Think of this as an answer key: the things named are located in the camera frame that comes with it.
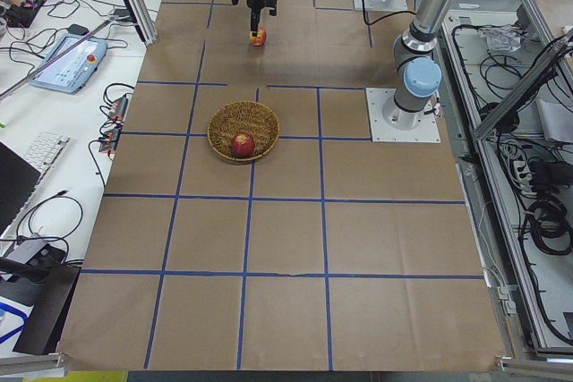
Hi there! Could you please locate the red yellow apple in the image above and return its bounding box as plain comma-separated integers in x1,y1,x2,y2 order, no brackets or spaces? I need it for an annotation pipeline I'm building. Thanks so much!
249,27,267,47

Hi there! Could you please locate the woven wicker basket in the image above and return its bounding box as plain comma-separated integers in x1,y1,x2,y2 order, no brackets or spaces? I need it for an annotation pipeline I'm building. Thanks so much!
207,100,279,165

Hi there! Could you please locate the dark red apple in basket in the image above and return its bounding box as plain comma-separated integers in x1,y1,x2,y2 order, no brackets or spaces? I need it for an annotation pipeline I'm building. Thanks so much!
231,132,255,158

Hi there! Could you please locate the metal rod green tip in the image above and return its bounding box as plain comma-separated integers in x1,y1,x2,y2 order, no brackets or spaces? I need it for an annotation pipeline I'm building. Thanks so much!
1,15,115,100

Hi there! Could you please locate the blue teach pendant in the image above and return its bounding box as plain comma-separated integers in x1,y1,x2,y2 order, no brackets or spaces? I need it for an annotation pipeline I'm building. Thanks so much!
30,38,107,94

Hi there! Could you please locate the white keyboard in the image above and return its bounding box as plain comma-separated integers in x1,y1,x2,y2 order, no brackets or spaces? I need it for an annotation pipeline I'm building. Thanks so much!
23,132,71,180

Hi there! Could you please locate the black laptop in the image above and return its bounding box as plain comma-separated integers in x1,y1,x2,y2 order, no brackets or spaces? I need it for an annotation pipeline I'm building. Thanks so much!
0,143,40,233

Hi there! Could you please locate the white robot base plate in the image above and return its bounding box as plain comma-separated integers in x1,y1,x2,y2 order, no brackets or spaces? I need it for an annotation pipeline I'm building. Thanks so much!
365,88,441,144

